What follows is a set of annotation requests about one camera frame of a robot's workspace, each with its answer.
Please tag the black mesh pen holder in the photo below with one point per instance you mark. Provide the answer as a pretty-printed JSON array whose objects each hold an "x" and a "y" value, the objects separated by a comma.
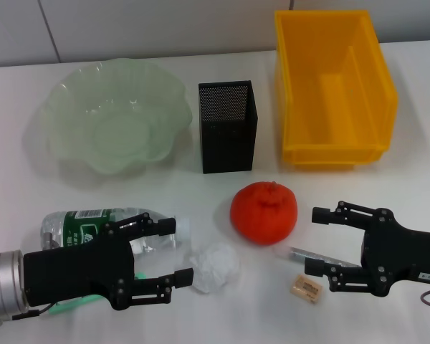
[{"x": 229, "y": 143}]

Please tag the green utility knife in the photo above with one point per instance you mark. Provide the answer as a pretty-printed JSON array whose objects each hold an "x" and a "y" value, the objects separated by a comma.
[{"x": 75, "y": 304}]

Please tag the clear green-label water bottle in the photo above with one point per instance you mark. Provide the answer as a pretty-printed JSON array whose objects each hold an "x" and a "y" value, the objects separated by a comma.
[{"x": 75, "y": 222}]

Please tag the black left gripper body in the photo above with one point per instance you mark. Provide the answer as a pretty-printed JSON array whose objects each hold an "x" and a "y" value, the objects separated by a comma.
[{"x": 75, "y": 268}]

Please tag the grey glitter pen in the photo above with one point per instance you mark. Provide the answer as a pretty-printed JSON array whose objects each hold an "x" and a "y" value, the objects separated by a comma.
[{"x": 308, "y": 255}]

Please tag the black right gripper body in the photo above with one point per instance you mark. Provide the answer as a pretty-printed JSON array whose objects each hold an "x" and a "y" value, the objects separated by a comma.
[{"x": 408, "y": 254}]

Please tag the beige eraser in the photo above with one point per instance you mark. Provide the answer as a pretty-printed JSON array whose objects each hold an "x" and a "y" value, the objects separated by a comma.
[{"x": 305, "y": 289}]

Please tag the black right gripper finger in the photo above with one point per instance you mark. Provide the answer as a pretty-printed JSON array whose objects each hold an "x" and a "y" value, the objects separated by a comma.
[
  {"x": 324, "y": 216},
  {"x": 319, "y": 268}
]

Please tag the white paper ball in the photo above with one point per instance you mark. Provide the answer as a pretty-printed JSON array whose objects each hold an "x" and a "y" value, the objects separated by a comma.
[{"x": 215, "y": 267}]

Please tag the orange fruit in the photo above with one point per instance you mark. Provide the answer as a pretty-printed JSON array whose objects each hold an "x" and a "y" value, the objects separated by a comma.
[{"x": 263, "y": 215}]

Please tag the yellow plastic bin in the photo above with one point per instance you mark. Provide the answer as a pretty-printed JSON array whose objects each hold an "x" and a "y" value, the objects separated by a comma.
[{"x": 329, "y": 89}]

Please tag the pale green glass fruit plate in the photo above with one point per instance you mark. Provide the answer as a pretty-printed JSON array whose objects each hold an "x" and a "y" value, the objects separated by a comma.
[{"x": 111, "y": 118}]

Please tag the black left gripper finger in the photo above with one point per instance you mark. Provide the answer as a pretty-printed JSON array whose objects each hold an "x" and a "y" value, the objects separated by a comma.
[
  {"x": 157, "y": 225},
  {"x": 175, "y": 279}
]

